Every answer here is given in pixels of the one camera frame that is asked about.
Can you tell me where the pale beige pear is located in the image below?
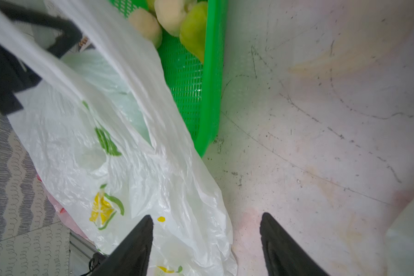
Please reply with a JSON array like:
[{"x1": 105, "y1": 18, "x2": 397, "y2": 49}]
[{"x1": 128, "y1": 8, "x2": 163, "y2": 49}]

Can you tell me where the pink plastic bag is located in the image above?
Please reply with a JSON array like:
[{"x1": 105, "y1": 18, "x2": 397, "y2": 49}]
[{"x1": 36, "y1": 174, "x2": 90, "y2": 242}]

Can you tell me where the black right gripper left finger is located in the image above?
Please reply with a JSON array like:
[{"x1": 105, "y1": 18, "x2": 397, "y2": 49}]
[{"x1": 89, "y1": 215, "x2": 154, "y2": 276}]

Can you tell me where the green plastic basket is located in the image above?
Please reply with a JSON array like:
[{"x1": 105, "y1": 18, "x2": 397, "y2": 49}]
[{"x1": 111, "y1": 0, "x2": 227, "y2": 156}]

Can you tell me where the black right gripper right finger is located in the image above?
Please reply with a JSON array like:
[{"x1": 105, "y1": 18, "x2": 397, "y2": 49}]
[{"x1": 260, "y1": 212, "x2": 327, "y2": 276}]

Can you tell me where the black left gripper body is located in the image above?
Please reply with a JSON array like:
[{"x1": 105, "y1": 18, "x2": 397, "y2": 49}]
[{"x1": 0, "y1": 46, "x2": 41, "y2": 116}]

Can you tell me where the green pear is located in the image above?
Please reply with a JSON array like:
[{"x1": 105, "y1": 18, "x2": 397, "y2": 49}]
[{"x1": 179, "y1": 1, "x2": 208, "y2": 64}]

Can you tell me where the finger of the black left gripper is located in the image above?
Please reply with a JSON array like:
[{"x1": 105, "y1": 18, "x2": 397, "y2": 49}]
[{"x1": 0, "y1": 1, "x2": 81, "y2": 58}]

